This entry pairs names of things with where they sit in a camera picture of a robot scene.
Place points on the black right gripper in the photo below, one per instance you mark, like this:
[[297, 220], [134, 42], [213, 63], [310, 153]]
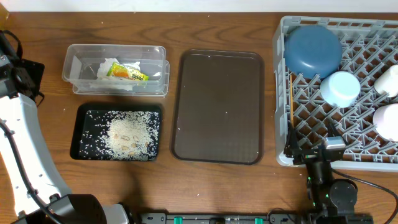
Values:
[[310, 156]]

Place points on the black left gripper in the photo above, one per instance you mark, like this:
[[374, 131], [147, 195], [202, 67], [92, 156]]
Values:
[[32, 70]]

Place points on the light blue small bowl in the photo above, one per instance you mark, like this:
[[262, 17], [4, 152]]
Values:
[[340, 89]]

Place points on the wooden chopstick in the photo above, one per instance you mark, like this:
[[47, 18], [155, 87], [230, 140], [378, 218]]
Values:
[[291, 99]]

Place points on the pink bowl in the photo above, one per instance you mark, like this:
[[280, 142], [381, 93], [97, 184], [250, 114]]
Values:
[[385, 120]]

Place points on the white paper napkin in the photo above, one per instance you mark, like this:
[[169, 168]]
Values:
[[104, 70]]

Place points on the dark blue plate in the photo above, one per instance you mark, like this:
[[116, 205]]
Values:
[[312, 50]]

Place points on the white plastic cup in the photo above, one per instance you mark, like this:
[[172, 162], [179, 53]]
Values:
[[387, 82]]

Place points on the yellow green snack wrapper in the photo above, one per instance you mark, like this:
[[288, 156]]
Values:
[[129, 71]]

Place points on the white rice pile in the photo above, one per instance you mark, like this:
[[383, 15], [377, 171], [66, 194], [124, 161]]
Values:
[[127, 135]]

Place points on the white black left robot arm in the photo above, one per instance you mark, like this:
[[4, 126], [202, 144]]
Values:
[[40, 193]]

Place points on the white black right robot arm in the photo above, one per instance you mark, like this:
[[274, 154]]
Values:
[[333, 199]]

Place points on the grey dishwasher rack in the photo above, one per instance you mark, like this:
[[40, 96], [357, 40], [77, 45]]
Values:
[[369, 49]]

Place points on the clear plastic container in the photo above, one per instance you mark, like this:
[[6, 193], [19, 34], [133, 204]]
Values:
[[82, 61]]

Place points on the black plastic tray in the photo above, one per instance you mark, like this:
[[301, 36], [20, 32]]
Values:
[[76, 133]]

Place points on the dark brown serving tray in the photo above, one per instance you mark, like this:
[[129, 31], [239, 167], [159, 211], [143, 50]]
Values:
[[219, 110]]

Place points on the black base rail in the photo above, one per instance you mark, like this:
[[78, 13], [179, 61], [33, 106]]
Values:
[[273, 217]]

